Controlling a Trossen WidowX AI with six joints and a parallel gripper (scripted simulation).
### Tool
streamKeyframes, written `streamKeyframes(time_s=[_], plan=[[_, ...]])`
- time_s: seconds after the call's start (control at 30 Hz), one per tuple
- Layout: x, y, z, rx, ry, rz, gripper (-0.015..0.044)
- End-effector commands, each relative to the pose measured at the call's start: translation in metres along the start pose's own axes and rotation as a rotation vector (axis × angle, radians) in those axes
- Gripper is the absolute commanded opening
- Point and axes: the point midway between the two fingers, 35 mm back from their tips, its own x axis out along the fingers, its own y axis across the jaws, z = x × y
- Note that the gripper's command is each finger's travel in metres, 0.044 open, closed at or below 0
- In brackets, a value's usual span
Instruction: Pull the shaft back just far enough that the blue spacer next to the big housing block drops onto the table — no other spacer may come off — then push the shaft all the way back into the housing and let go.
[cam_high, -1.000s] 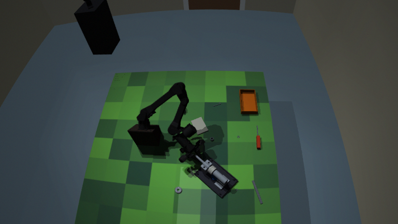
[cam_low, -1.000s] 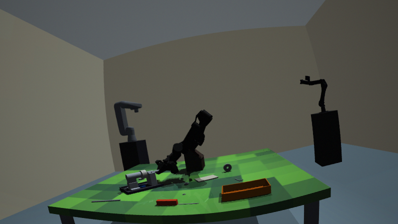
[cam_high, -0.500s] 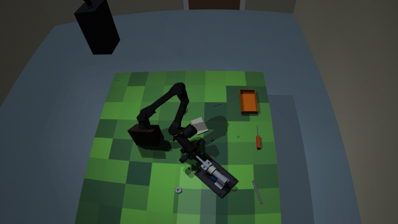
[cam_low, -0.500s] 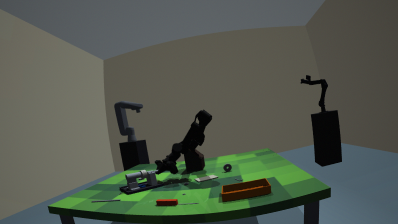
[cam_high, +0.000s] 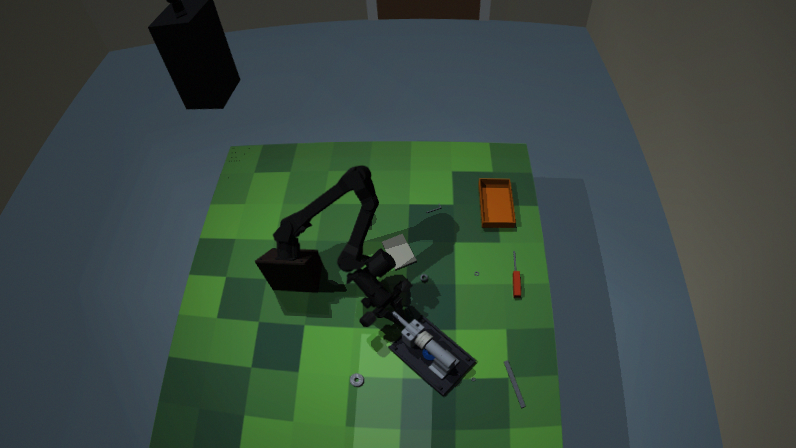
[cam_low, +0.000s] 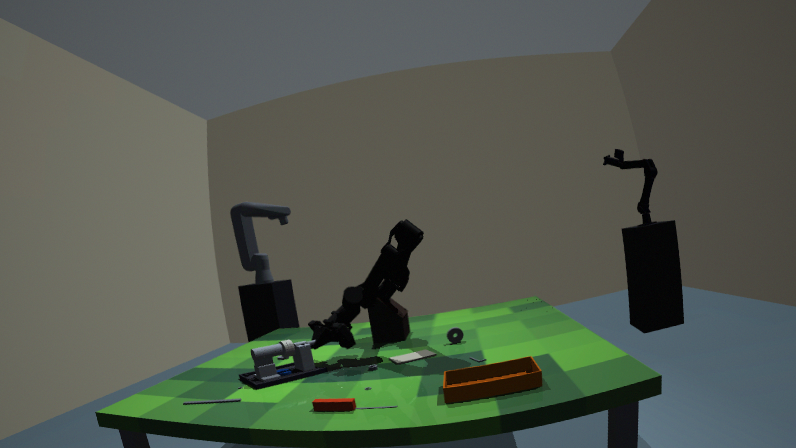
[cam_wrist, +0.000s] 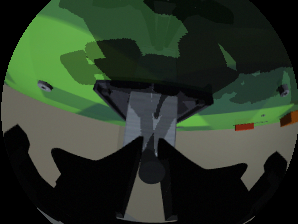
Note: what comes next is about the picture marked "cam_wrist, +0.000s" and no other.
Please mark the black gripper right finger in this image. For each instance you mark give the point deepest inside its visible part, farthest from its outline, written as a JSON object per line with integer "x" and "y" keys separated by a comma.
{"x": 184, "y": 180}

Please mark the brown open rectangular tray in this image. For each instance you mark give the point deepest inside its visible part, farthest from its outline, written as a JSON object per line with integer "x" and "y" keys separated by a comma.
{"x": 290, "y": 118}

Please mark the grey metal washer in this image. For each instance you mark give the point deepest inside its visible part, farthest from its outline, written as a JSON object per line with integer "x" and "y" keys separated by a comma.
{"x": 45, "y": 86}

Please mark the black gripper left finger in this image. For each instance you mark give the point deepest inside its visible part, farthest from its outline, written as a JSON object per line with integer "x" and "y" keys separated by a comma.
{"x": 114, "y": 174}

